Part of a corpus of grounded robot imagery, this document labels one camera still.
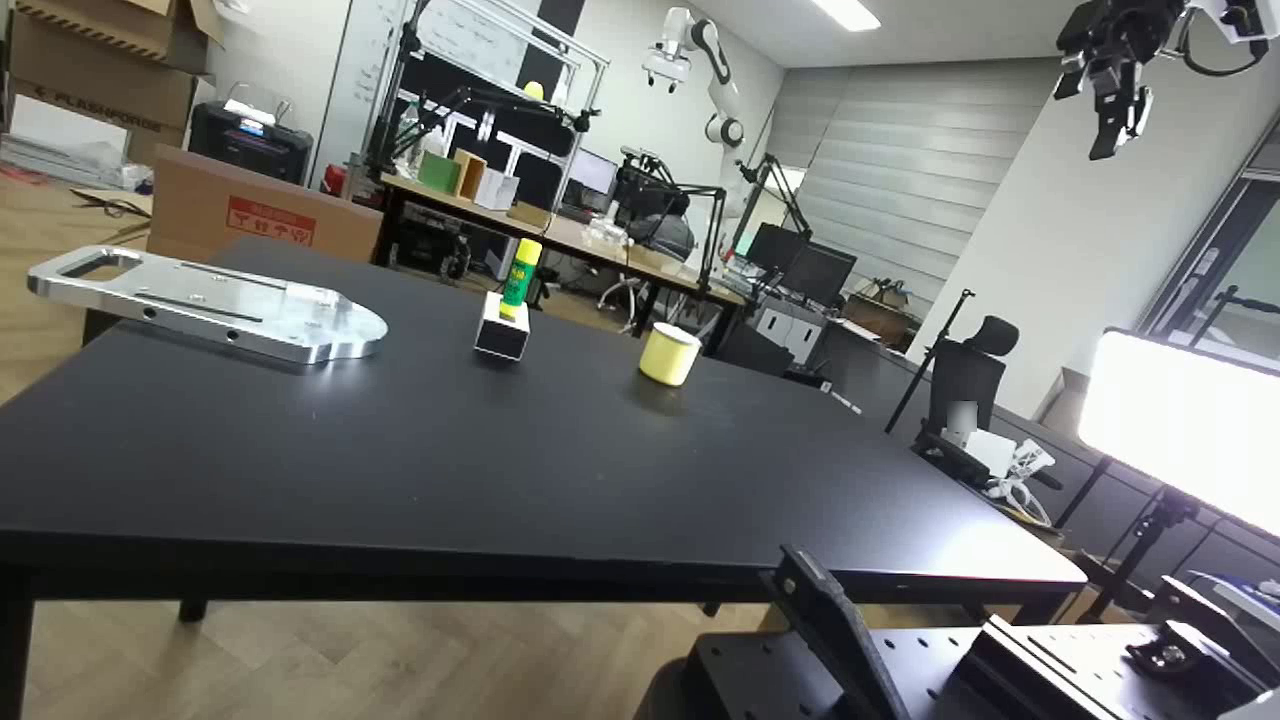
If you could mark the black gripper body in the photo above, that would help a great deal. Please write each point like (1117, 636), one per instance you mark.
(1117, 34)

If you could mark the black computer monitor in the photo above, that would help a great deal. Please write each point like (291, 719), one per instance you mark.
(802, 266)

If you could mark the black office chair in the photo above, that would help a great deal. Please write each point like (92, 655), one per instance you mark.
(968, 369)

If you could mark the black metal mount base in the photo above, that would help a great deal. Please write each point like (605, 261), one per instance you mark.
(1185, 661)

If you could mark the green yellow glue stick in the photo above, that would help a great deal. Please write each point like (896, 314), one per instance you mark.
(523, 273)

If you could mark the silver metal plate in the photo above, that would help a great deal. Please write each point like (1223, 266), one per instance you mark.
(269, 316)

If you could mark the wooden background desk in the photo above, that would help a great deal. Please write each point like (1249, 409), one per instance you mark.
(558, 233)

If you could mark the black printer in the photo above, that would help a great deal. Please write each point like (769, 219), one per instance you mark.
(244, 142)

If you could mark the stacked cardboard boxes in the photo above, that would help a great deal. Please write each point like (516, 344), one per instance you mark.
(123, 61)

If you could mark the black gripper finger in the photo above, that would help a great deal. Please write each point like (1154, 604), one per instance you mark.
(1068, 77)
(1121, 110)

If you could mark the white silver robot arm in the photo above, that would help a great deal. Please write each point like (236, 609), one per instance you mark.
(1249, 26)

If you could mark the yellow cup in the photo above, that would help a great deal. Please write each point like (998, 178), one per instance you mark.
(668, 352)

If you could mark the white black cube block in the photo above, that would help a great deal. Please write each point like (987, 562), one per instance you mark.
(502, 328)

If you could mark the brown cardboard box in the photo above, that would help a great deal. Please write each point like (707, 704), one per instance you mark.
(207, 205)

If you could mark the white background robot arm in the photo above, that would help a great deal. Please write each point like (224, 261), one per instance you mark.
(685, 40)

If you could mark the bright white light panel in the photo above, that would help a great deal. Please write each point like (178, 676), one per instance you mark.
(1190, 423)

